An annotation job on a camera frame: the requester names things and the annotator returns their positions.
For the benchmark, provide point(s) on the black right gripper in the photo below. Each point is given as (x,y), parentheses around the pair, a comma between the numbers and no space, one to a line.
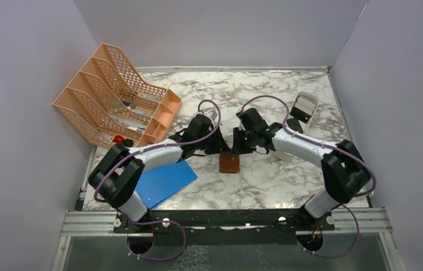
(238,148)

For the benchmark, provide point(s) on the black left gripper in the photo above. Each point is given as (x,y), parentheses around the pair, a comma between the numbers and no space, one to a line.
(220,145)

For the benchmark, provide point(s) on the brown leather card holder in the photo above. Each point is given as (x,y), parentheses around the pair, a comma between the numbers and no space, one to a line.
(229,163)

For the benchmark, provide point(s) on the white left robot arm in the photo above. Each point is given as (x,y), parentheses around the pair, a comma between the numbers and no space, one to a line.
(117,174)

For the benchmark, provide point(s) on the black card lying in tray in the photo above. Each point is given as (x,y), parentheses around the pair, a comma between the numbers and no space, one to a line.
(294,124)

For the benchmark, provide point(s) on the cream oval plastic tray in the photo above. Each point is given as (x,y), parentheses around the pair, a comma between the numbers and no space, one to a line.
(290,140)

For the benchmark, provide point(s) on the blue plastic board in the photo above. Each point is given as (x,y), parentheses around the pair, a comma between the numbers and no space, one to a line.
(158,184)

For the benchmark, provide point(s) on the black round item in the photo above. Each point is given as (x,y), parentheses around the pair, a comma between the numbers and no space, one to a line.
(128,142)

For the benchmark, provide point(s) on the red round item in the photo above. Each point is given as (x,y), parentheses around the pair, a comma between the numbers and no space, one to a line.
(118,139)

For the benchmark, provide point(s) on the peach plastic file organizer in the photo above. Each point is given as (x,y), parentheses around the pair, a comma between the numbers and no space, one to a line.
(108,97)

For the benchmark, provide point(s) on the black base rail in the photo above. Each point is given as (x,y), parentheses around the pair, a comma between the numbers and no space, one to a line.
(220,227)

